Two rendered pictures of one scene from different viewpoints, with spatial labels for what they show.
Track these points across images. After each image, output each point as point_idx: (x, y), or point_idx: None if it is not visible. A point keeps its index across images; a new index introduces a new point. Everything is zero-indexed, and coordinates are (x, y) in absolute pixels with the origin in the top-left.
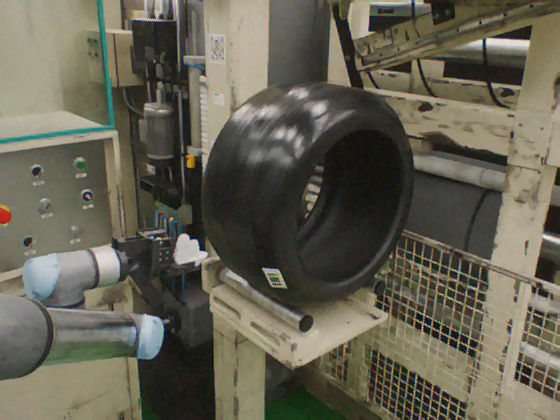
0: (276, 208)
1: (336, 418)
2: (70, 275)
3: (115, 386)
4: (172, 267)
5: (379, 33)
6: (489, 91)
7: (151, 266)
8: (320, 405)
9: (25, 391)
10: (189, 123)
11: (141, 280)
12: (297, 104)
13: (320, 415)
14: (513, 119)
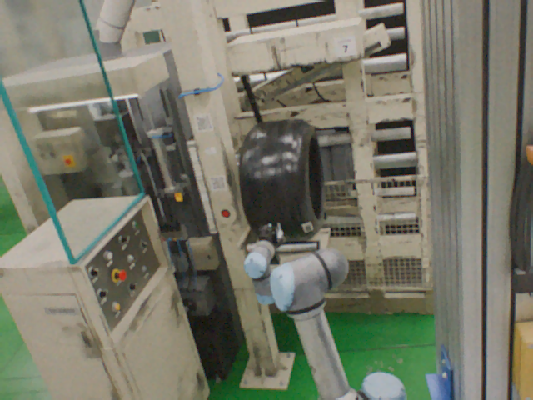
0: (303, 191)
1: (289, 316)
2: (266, 257)
3: (190, 357)
4: (281, 239)
5: (269, 84)
6: (318, 95)
7: (277, 242)
8: (275, 315)
9: (161, 381)
10: (159, 174)
11: (275, 252)
12: (285, 137)
13: (280, 319)
14: (346, 107)
